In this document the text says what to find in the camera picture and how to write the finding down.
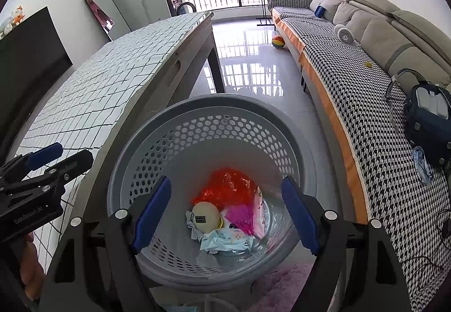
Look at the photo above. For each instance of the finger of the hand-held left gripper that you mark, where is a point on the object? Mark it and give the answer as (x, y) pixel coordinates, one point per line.
(45, 155)
(74, 162)

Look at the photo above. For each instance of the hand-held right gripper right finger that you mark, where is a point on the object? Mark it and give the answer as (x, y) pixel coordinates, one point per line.
(299, 216)

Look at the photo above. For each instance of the red plastic bag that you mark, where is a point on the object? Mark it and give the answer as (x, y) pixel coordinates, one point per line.
(225, 185)

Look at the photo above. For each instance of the blue cylinder pillow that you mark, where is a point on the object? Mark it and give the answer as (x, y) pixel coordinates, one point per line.
(319, 11)

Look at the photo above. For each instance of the white wet wipe packet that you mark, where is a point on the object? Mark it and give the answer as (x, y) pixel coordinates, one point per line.
(229, 239)

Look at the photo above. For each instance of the beige cup face mask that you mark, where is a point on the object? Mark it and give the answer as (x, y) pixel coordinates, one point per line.
(208, 209)

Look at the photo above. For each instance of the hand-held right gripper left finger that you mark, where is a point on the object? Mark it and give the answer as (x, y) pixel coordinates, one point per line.
(151, 216)

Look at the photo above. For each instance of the colourful ball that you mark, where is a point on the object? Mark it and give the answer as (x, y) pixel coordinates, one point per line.
(278, 42)

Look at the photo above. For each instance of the grey sofa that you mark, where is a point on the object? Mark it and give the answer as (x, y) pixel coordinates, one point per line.
(380, 30)

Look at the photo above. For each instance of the grey cabinet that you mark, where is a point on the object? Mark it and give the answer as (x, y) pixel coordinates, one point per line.
(155, 7)

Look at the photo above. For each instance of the pink fluffy rug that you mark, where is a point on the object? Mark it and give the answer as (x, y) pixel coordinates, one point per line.
(282, 283)

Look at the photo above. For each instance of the blue clear plastic item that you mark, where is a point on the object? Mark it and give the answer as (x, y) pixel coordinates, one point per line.
(422, 164)

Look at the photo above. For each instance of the pink plastic shuttlecock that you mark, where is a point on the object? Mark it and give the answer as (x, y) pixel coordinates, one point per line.
(241, 217)

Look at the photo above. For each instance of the dark blue bag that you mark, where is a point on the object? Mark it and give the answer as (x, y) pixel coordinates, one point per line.
(426, 125)

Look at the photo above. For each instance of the white round gadget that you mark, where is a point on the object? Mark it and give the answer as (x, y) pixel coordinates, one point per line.
(344, 33)

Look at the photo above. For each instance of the standing mirror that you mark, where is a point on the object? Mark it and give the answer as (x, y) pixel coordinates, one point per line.
(112, 12)

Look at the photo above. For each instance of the white checked tablecloth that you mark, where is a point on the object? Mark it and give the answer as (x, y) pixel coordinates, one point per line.
(105, 79)

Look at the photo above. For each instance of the pink snack wrapper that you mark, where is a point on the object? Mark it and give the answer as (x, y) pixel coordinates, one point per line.
(259, 215)

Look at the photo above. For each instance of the grey perforated basket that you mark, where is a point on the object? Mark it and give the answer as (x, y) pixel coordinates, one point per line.
(169, 111)

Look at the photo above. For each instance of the grey table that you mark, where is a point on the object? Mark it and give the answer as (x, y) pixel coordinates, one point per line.
(183, 51)

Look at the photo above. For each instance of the black round fan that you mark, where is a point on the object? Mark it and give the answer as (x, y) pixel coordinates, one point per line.
(179, 8)

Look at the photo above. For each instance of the black television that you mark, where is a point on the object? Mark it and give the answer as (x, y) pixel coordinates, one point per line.
(28, 61)

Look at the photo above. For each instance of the sofa with houndstooth cover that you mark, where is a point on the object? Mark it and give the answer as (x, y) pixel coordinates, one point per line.
(352, 86)

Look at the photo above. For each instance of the row of plush toys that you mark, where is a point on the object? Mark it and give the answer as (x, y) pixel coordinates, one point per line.
(17, 18)

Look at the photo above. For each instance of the person's left hand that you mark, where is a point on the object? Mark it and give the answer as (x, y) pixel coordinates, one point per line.
(31, 266)

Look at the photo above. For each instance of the small yellow ball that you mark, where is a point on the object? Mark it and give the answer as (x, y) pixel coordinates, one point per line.
(368, 64)

